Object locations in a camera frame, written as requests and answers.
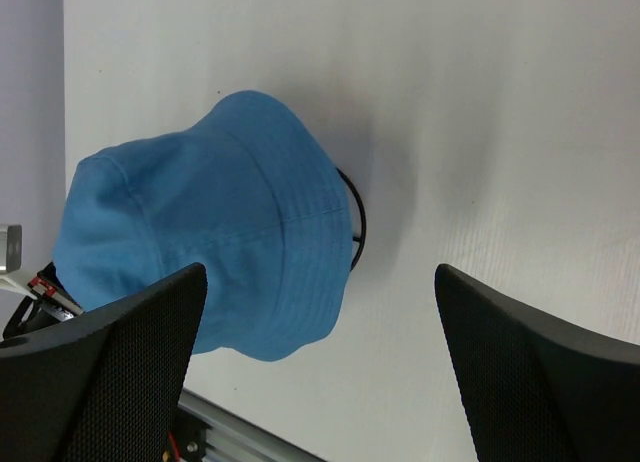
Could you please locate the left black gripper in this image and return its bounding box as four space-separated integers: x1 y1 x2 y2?
2 262 84 340

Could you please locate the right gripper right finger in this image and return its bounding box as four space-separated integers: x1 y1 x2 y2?
434 264 639 461

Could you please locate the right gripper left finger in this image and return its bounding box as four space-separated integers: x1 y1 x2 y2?
1 263 207 461

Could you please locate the blue bucket hat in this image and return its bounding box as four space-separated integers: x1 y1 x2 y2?
52 91 353 361

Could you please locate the black wire hat stand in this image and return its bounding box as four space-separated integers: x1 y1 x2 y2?
337 168 368 271

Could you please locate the aluminium mounting rail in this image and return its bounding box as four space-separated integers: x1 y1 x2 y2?
165 389 322 462

